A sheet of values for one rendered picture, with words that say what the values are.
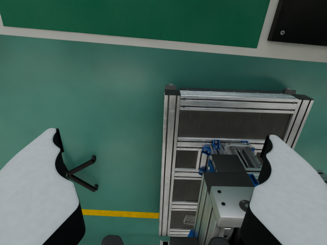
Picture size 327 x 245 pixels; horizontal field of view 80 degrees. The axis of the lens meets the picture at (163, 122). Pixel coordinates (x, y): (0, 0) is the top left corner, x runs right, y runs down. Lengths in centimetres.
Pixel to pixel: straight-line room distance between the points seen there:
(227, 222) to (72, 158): 144
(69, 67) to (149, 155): 84
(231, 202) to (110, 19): 51
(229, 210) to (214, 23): 43
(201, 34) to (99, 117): 109
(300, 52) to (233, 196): 40
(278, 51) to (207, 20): 20
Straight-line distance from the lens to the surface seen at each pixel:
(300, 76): 158
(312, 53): 65
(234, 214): 49
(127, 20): 52
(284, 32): 57
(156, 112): 139
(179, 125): 121
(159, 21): 52
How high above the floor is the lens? 127
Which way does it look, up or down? 63 degrees down
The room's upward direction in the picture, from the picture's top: 179 degrees clockwise
